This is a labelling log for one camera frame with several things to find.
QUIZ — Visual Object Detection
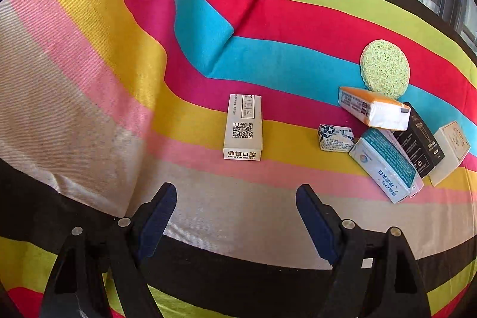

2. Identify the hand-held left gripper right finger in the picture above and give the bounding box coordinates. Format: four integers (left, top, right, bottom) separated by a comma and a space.
295, 184, 433, 318

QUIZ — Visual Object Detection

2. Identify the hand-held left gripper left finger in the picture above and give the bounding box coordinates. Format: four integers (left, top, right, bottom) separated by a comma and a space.
39, 182, 178, 318

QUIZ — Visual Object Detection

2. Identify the small blue patterned packet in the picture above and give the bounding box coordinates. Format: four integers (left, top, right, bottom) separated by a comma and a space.
318, 123, 356, 153

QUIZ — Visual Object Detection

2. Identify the teal white box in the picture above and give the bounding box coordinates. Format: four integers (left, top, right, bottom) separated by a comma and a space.
349, 128, 419, 204

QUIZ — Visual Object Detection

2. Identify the long white box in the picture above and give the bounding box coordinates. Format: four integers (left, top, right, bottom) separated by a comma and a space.
223, 94, 264, 161

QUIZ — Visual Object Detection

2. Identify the orange white tissue packet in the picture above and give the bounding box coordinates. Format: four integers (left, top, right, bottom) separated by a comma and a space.
338, 86, 411, 128

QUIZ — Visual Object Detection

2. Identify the black box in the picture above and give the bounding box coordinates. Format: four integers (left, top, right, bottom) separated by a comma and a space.
392, 102, 446, 179

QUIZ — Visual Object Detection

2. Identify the striped colourful tablecloth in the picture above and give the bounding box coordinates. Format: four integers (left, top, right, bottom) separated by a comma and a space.
0, 0, 477, 318

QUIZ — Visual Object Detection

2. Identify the cream illustrated box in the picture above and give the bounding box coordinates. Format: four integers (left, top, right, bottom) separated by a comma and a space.
428, 121, 471, 187

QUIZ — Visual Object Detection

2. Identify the green round sponge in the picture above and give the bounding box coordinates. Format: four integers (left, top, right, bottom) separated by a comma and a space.
360, 39, 411, 100

